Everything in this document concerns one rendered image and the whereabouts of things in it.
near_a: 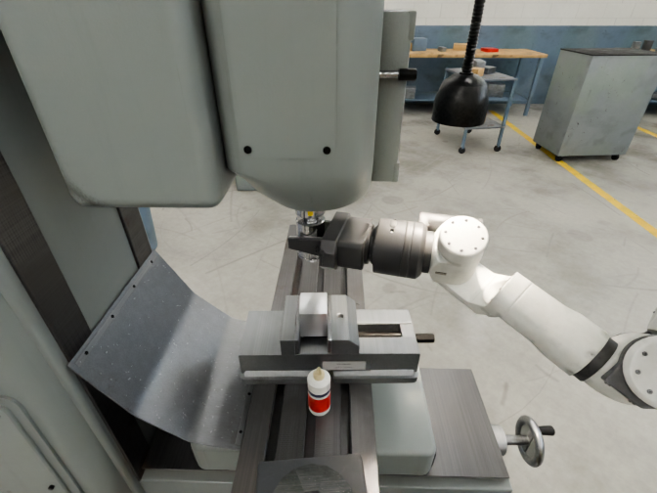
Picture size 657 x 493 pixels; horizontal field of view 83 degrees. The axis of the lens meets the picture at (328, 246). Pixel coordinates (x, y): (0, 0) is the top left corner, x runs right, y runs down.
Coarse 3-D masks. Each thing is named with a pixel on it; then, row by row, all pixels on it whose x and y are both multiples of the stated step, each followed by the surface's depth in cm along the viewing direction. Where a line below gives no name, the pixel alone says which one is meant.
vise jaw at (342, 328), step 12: (336, 300) 76; (348, 300) 77; (336, 312) 73; (348, 312) 74; (336, 324) 71; (348, 324) 71; (336, 336) 68; (348, 336) 68; (336, 348) 69; (348, 348) 69
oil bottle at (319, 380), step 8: (320, 368) 62; (312, 376) 64; (320, 376) 63; (328, 376) 64; (312, 384) 63; (320, 384) 63; (328, 384) 63; (312, 392) 64; (320, 392) 63; (328, 392) 65; (312, 400) 65; (320, 400) 64; (328, 400) 66; (312, 408) 66; (320, 408) 65; (328, 408) 67
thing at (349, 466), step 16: (272, 464) 42; (288, 464) 42; (304, 464) 42; (320, 464) 42; (336, 464) 42; (352, 464) 42; (256, 480) 41; (272, 480) 41; (288, 480) 40; (304, 480) 40; (320, 480) 40; (336, 480) 40; (352, 480) 41
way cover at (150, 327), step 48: (144, 288) 76; (96, 336) 63; (144, 336) 72; (192, 336) 82; (240, 336) 90; (96, 384) 60; (144, 384) 68; (192, 384) 75; (240, 384) 80; (192, 432) 69; (240, 432) 72
